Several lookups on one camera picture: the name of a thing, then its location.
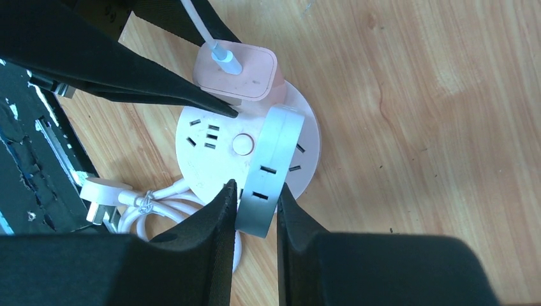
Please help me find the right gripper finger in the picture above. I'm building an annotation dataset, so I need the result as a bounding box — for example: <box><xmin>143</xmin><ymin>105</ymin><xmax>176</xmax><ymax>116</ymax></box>
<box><xmin>277</xmin><ymin>186</ymin><xmax>499</xmax><ymax>305</ymax></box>
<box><xmin>1</xmin><ymin>180</ymin><xmax>237</xmax><ymax>305</ymax></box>

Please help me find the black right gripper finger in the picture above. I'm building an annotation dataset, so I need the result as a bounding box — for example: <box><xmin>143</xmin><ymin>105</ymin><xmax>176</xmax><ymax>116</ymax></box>
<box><xmin>1</xmin><ymin>1</ymin><xmax>238</xmax><ymax>118</ymax></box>
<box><xmin>132</xmin><ymin>0</ymin><xmax>240</xmax><ymax>47</ymax></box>

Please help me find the pink small adapter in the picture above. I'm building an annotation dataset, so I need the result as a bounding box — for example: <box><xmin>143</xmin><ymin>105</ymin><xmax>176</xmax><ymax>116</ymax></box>
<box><xmin>192</xmin><ymin>40</ymin><xmax>287</xmax><ymax>106</ymax></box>

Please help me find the pink round socket hub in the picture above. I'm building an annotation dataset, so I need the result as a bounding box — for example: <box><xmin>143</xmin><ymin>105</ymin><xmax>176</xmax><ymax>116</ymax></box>
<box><xmin>175</xmin><ymin>82</ymin><xmax>321</xmax><ymax>203</ymax></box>

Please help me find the pink usb cable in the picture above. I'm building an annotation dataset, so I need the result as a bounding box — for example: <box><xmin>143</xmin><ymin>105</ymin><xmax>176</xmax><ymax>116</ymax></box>
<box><xmin>180</xmin><ymin>0</ymin><xmax>244</xmax><ymax>76</ymax></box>

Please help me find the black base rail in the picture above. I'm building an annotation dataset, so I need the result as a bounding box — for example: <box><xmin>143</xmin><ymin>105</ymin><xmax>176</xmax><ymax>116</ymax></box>
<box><xmin>1</xmin><ymin>60</ymin><xmax>100</xmax><ymax>235</ymax></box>

